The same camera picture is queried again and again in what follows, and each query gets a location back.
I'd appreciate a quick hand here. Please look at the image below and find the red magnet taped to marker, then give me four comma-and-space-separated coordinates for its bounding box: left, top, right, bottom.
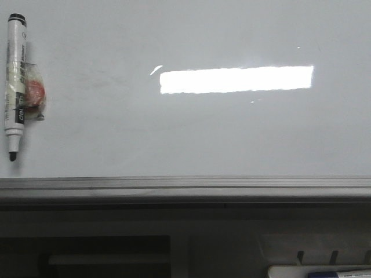
24, 63, 46, 121

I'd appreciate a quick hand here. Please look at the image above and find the white black whiteboard marker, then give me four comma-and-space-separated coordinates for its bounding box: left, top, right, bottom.
4, 13, 27, 162

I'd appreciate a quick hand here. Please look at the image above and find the white glossy whiteboard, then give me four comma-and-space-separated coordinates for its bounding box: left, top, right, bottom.
1, 1, 370, 178

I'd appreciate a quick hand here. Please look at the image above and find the grey metal hook left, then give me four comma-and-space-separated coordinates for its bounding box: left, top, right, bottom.
296, 250, 304, 266

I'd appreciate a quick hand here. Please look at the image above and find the grey metal hook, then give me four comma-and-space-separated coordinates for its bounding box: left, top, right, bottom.
329, 250, 339, 265
296, 250, 304, 266

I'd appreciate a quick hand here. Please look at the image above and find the grey metal hook middle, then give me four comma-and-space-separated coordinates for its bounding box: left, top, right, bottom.
329, 250, 339, 265

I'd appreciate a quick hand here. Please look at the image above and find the blue capped marker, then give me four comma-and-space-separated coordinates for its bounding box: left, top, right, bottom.
307, 269, 370, 278

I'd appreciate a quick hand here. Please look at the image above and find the grey aluminium whiteboard frame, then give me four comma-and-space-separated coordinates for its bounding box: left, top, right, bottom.
1, 175, 370, 208

